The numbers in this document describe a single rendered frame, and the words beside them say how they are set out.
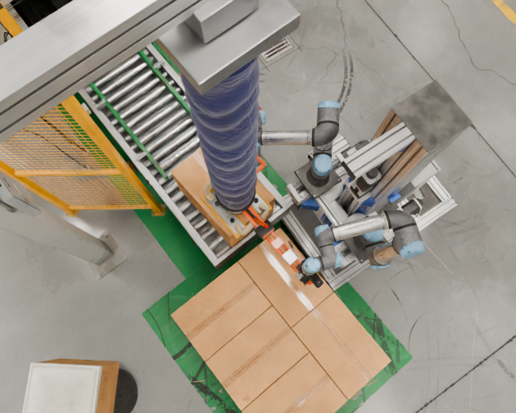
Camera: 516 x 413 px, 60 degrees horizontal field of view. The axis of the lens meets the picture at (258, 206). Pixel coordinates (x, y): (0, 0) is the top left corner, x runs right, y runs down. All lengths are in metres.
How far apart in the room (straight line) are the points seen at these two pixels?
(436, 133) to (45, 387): 2.47
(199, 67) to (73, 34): 0.28
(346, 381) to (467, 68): 3.11
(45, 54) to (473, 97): 4.21
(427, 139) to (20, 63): 1.57
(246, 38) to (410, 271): 3.17
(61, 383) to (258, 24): 2.38
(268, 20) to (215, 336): 2.47
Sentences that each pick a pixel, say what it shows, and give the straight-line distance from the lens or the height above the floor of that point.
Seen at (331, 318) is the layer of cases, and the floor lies 0.54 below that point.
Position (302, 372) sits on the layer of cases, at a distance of 3.25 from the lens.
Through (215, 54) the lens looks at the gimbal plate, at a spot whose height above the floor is 2.88.
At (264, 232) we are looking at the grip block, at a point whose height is 1.26.
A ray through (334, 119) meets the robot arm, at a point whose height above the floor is 1.68.
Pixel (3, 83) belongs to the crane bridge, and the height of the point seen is 3.05.
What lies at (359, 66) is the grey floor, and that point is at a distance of 4.57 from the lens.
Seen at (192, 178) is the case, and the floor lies 0.95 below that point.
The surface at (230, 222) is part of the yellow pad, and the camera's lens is 2.70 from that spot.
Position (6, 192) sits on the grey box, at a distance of 2.38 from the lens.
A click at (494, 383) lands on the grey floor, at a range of 4.24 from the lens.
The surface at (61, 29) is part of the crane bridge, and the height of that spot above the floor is 3.05.
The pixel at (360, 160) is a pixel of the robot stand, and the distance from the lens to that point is 1.91.
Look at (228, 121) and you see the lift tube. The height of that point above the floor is 2.49.
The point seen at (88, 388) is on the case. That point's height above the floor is 1.02.
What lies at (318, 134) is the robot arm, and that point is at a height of 1.66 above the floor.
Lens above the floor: 3.77
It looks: 75 degrees down
